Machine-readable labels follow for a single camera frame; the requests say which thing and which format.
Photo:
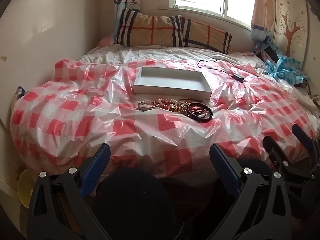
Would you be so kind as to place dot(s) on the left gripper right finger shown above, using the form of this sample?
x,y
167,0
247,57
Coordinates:
x,y
262,208

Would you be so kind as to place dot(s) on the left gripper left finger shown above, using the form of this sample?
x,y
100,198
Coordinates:
x,y
58,209

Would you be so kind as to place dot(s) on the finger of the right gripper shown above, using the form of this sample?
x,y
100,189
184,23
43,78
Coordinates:
x,y
306,141
275,153

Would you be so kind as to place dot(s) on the yellow bowl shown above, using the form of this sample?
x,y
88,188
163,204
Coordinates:
x,y
25,186

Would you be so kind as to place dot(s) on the blue checkered cloth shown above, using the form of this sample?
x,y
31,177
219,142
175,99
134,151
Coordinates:
x,y
279,66

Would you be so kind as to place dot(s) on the red white checkered plastic sheet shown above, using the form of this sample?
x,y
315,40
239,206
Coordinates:
x,y
59,124

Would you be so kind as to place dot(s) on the white shallow cardboard box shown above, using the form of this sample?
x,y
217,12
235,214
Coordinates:
x,y
172,82

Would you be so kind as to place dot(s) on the right pink curtain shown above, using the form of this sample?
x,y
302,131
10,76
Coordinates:
x,y
262,24

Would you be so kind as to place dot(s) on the plaid tan pillow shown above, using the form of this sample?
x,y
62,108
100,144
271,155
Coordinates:
x,y
137,29

